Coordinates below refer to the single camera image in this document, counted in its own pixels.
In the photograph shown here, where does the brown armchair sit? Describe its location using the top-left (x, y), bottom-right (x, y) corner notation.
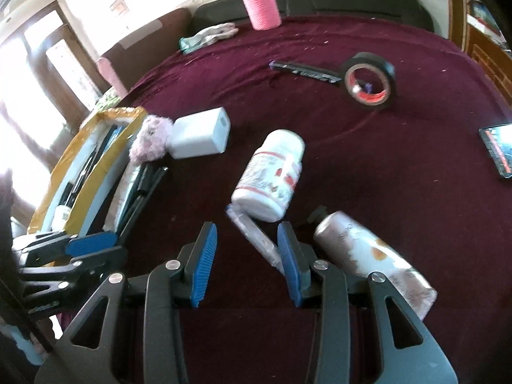
top-left (98, 7), bottom-right (193, 89)

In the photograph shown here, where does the pink fuzzy pom-pom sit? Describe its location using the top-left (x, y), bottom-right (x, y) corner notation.
top-left (129, 115), bottom-right (174, 164)

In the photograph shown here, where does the black tape roll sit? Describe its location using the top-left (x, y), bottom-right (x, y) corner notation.
top-left (343, 52), bottom-right (397, 110)

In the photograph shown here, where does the wooden cabinet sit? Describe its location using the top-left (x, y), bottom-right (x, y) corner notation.
top-left (446, 0), bottom-right (512, 97)

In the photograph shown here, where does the white pill bottle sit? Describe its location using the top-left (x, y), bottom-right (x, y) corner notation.
top-left (232, 129), bottom-right (305, 222)

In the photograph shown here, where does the clear plastic pen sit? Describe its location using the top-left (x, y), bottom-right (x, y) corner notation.
top-left (225, 204), bottom-right (284, 273)

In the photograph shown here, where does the thick black marker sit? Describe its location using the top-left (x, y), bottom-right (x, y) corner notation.
top-left (116, 192), bottom-right (148, 235)

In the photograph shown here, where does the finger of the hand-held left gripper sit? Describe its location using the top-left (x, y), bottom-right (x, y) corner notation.
top-left (18, 245), bottom-right (129, 321)
top-left (12, 230), bottom-right (117, 267)

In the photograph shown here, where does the white work glove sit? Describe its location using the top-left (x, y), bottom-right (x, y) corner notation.
top-left (179, 24), bottom-right (238, 54)

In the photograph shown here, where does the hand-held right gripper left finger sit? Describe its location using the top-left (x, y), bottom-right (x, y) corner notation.
top-left (36, 221), bottom-right (219, 384)

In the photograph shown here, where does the small white bottle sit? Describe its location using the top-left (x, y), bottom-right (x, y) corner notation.
top-left (54, 205), bottom-right (72, 230)

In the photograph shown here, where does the green cloth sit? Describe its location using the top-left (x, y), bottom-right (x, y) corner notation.
top-left (94, 92), bottom-right (121, 110)

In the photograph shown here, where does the white tray with yellow tape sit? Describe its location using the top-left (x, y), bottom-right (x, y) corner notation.
top-left (28, 106), bottom-right (148, 236)

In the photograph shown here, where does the black sofa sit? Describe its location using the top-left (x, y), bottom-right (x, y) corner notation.
top-left (188, 0), bottom-right (435, 35)

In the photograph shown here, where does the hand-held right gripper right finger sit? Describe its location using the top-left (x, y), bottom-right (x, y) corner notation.
top-left (277, 221), bottom-right (459, 384)

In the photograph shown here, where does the pink cream tube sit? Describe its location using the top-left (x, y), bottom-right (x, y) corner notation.
top-left (306, 206), bottom-right (437, 321)

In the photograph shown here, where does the white power adapter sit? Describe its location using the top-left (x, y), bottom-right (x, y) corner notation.
top-left (170, 107), bottom-right (232, 159)

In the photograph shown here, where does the wooden glass door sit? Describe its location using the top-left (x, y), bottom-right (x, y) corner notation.
top-left (16, 0), bottom-right (105, 129)

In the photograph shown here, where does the dark printed pen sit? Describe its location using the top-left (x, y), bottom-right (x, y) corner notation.
top-left (269, 60), bottom-right (342, 84)

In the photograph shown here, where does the black printed box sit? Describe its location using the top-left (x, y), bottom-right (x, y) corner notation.
top-left (479, 123), bottom-right (512, 180)

